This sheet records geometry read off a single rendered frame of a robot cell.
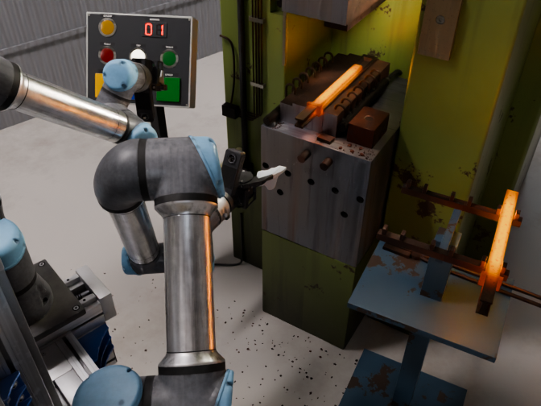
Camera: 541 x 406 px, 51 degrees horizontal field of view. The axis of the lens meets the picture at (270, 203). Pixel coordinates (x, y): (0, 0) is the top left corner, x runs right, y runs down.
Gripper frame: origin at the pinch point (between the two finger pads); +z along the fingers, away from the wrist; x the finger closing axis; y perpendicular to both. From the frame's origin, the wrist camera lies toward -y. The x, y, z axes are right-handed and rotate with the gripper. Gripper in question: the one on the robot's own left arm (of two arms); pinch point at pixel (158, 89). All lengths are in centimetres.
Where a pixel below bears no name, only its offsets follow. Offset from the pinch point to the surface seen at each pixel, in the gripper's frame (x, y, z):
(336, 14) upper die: -51, 22, -10
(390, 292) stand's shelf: -71, -53, -12
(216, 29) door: 34, 50, 262
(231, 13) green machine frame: -16.6, 26.1, 24.1
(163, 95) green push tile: 1.6, -1.9, 9.6
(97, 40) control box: 23.1, 13.9, 10.3
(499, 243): -93, -33, -31
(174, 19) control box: -1.2, 21.3, 10.3
